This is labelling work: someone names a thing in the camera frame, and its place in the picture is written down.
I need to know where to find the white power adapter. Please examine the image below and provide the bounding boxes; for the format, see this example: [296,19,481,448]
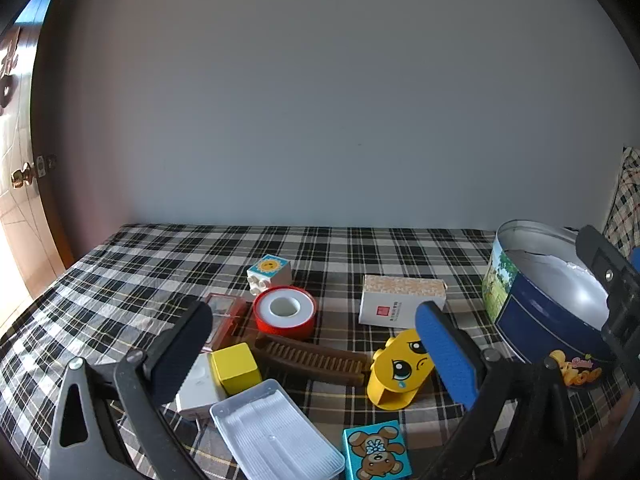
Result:
[176,353,227,419]

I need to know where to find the yellow cube block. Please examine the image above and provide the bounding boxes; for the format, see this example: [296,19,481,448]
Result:
[210,342,262,396]

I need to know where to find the yellow crying face toy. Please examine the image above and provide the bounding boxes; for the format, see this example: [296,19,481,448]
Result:
[367,328,435,411]

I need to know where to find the blue bear toy block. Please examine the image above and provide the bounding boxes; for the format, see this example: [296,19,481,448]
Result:
[342,420,412,480]

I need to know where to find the brown wooden comb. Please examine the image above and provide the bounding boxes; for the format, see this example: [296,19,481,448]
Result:
[236,332,372,387]

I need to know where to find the white Oriental Club box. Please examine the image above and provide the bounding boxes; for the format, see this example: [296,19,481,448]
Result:
[358,274,447,328]

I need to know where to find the red white tape roll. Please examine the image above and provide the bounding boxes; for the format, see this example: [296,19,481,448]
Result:
[253,286,318,340]

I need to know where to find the white sun toy block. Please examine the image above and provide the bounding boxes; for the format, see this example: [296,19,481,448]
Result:
[246,255,292,296]

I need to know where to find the plaid cloth covered furniture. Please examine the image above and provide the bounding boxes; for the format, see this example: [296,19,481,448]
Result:
[603,146,640,259]

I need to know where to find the round blue metal tin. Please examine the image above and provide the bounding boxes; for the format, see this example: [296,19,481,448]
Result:
[482,220,616,389]

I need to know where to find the black white plaid tablecloth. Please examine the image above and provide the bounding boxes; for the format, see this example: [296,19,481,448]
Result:
[0,222,640,480]

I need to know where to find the wooden door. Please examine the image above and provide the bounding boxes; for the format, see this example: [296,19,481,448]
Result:
[1,0,64,298]

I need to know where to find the brass door knob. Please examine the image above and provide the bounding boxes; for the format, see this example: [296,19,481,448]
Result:
[11,162,37,188]

